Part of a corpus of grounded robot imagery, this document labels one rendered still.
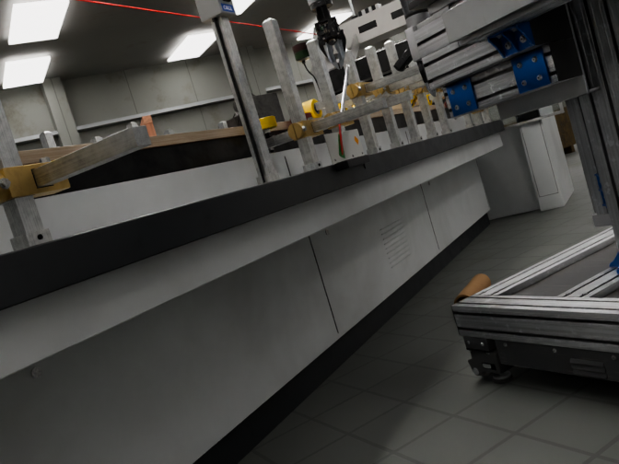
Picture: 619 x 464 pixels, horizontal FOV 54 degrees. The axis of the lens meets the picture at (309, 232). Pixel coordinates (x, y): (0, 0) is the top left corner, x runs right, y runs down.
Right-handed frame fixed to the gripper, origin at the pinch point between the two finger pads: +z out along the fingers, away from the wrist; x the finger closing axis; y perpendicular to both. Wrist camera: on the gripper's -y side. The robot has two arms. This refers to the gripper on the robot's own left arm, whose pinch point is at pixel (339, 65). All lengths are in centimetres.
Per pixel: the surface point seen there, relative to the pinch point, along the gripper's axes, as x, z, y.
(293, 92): -14.1, 6.6, 20.5
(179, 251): -38, 40, 82
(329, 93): -6.0, 7.2, -2.9
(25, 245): -49, 30, 115
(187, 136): -43, 12, 40
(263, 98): -200, -129, -863
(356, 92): 1.6, 7.2, -23.9
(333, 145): -8.4, 24.6, 6.7
